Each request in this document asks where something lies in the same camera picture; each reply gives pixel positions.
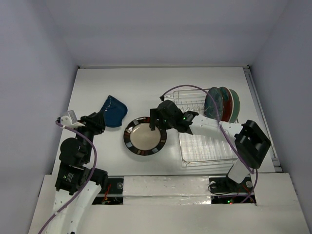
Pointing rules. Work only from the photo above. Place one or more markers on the green plate with white rim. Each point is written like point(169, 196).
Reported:
point(236, 106)

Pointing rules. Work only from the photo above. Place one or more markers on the silver foil covered bar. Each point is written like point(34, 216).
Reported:
point(166, 190)

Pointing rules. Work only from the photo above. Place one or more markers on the beige plate with brown rim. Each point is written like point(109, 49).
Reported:
point(141, 140)

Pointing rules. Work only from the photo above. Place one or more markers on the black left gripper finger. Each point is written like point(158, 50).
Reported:
point(98, 127)
point(99, 118)

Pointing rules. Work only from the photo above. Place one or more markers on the dark blue teardrop plate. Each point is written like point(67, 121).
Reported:
point(114, 112)

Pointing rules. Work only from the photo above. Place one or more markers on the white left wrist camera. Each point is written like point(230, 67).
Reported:
point(69, 119)

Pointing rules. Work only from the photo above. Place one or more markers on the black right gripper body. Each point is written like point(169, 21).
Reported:
point(156, 117)

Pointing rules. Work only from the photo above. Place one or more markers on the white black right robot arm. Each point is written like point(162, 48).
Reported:
point(247, 140)

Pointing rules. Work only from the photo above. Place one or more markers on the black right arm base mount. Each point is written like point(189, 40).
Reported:
point(223, 186)

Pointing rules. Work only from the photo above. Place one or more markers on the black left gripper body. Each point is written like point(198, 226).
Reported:
point(87, 130)

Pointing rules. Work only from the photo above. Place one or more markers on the red and teal glazed plate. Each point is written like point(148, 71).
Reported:
point(227, 104)

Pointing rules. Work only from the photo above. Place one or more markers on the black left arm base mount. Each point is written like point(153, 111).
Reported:
point(113, 194)

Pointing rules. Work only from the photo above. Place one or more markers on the chrome wire dish rack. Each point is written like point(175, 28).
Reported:
point(199, 151)

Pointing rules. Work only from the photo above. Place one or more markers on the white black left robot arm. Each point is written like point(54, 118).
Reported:
point(76, 185)

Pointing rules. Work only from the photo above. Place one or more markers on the dark teal floral plate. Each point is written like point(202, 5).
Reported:
point(213, 105)

